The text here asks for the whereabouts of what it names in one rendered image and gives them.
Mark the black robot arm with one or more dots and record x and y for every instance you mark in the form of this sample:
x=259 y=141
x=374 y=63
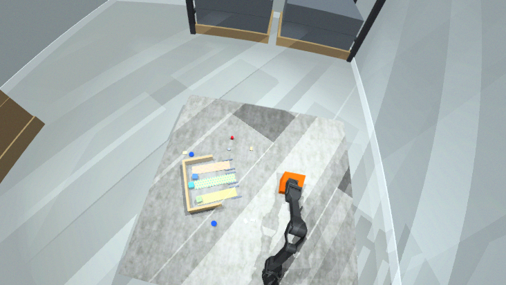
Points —
x=296 y=226

